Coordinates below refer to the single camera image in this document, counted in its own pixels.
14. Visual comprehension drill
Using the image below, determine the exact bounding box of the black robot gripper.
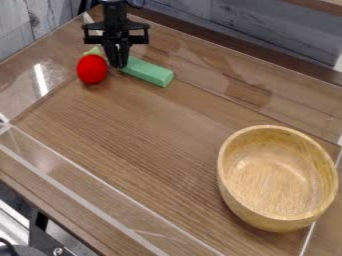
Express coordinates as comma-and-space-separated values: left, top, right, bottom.
95, 21, 150, 68

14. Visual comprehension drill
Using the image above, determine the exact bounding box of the red toy strawberry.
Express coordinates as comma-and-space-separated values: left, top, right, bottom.
77, 46, 109, 85

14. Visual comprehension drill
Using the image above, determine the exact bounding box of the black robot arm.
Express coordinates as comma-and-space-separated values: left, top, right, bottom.
82, 0, 150, 68

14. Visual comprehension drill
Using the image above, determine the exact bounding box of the green rectangular block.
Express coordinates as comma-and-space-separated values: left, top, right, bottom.
121, 56, 174, 88

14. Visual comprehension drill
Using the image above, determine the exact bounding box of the wooden bowl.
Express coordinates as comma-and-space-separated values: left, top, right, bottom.
217, 125, 340, 233

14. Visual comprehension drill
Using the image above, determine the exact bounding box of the clear acrylic tray wall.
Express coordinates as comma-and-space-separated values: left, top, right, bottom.
0, 20, 342, 256

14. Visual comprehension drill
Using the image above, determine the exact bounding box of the black table leg bracket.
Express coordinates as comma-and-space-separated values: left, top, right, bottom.
29, 211, 97, 256

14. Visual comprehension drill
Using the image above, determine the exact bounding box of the black cable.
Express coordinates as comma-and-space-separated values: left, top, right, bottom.
0, 236, 19, 256

